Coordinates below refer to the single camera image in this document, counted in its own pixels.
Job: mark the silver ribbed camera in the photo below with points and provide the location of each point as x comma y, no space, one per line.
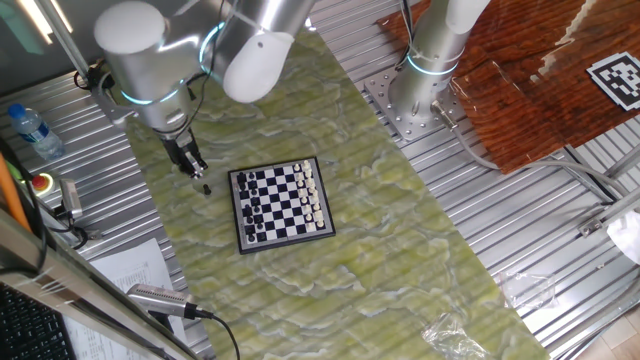
160,299

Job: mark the red emergency stop button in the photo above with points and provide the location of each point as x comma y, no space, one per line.
41,182

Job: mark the printed paper sheet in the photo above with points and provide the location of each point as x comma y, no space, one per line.
135,270

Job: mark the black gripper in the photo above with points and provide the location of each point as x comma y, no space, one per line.
179,147

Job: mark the aluminium frame bar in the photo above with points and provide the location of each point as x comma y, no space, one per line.
60,290

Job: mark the flat clear plastic bag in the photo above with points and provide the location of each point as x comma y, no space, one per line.
527,290

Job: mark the aluminium profile with bracket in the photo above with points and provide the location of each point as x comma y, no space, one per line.
590,227

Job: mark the green marble pattern mat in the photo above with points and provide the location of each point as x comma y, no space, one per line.
350,260

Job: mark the orange tube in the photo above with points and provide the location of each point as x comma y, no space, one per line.
10,195

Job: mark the crumpled clear plastic wrap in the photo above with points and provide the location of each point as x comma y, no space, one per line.
450,340

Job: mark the white cloth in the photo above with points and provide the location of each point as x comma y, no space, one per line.
627,237

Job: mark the aluminium frame post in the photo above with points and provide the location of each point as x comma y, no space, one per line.
67,45

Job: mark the clear plastic water bottle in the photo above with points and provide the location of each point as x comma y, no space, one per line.
37,135

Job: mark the black chess king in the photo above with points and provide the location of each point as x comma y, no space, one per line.
206,189

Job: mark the black and white marker tag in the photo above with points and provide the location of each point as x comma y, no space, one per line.
620,80

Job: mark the grey camera on stand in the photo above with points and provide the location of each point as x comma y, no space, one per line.
71,197

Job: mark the black computer keyboard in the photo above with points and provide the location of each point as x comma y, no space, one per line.
30,330

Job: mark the wrist camera with silver bracket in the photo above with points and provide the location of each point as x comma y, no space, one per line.
107,107

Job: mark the orange woven cloth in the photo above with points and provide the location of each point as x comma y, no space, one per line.
525,100

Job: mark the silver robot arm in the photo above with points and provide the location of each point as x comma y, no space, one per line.
150,65

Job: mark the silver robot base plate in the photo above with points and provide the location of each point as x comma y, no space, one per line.
380,95

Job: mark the black and white chessboard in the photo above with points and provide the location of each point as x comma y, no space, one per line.
282,210

